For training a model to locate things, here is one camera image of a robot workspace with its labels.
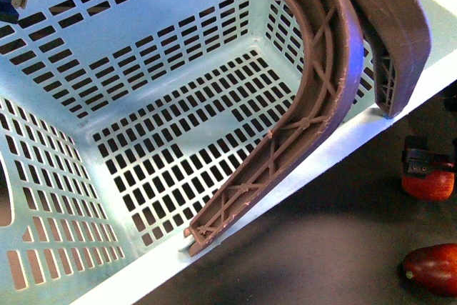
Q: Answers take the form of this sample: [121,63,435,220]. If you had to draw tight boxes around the red mango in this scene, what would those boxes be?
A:
[402,244,456,297]

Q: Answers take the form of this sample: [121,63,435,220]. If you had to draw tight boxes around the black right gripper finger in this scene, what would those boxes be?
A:
[401,136,456,179]

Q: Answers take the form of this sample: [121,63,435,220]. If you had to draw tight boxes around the light blue plastic basket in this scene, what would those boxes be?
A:
[0,0,457,305]

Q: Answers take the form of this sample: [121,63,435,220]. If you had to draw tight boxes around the brown basket handle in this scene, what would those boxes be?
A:
[352,0,431,118]
[184,0,363,256]

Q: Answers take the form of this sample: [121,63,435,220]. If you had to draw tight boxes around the red apple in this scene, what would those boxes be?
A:
[401,171,455,201]

